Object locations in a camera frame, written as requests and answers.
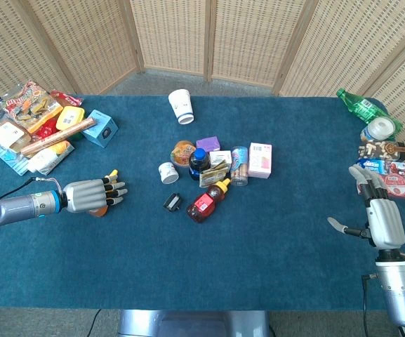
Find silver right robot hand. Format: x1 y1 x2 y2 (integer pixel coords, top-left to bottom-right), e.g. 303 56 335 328
327 166 405 251

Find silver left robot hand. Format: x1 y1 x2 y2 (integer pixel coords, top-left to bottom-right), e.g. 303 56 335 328
62 173 128 214

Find honey bottle yellow label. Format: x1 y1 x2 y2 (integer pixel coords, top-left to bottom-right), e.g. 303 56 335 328
88 169 119 218

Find cola bottle blue cap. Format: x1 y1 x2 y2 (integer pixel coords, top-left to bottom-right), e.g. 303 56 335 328
188 147 211 181

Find green soda bottle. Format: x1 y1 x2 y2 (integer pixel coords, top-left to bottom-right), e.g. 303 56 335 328
336 88 389 124

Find honey bottle red label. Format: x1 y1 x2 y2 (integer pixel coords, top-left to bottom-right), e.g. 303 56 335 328
186 178 232 225

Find blue white snack packet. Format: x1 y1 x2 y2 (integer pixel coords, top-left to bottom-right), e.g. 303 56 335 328
355 158 405 176

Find light blue cardboard box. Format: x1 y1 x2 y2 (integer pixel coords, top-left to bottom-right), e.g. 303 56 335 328
81 109 119 148

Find long brown snack tube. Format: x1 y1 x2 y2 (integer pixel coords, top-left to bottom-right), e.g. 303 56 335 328
20 117 96 155

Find brown nut chocolate box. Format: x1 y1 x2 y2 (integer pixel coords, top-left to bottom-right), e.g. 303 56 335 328
357 140 405 162

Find red foil pouch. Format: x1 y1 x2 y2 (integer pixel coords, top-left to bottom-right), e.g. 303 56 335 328
35 118 61 140

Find yellow plastic box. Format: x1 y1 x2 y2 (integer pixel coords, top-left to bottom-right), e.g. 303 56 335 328
55 105 86 131

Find light blue wipes packet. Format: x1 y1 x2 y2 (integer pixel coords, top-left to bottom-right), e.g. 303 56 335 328
0 145 31 176

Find small white plastic jar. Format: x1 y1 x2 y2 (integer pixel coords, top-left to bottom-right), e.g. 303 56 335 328
158 161 180 185

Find small black white clip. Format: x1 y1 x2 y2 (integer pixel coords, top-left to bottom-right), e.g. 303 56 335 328
163 192 182 213

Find clear jar white lid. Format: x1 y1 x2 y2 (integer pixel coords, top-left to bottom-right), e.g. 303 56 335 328
360 117 402 143

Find bread pack white label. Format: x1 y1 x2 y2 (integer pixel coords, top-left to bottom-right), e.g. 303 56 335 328
0 119 33 154

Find red snack packet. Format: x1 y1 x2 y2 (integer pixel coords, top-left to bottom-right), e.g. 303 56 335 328
49 90 84 107

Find orange jelly cup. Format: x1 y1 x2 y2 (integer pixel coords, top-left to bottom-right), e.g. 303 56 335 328
170 140 197 166

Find yellow-green seasoning sachet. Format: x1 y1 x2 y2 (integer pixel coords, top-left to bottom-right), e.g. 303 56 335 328
199 160 231 189

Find white paper cup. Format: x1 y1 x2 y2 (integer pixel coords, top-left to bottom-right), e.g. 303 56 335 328
168 88 195 125

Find small purple box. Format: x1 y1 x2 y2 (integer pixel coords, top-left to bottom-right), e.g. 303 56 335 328
195 136 221 154

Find blue table cloth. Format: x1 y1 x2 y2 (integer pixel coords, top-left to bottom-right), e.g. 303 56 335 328
0 95 405 312

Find pink and white box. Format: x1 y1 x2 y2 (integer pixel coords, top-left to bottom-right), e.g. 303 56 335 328
247 142 273 180

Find small white box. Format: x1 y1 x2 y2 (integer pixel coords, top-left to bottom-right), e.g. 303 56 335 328
208 150 232 169

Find clear biscuit stick canister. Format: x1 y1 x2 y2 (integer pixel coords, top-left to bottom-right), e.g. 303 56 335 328
230 145 250 187

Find silver-blue robot torso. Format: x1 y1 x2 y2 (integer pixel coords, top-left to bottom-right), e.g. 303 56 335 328
117 310 270 337

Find bamboo folding screen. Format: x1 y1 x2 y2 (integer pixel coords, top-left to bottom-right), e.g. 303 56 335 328
0 0 405 243

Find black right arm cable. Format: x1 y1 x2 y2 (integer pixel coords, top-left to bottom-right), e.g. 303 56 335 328
361 273 374 337

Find black floor cable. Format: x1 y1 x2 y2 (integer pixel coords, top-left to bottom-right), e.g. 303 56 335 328
86 308 102 337

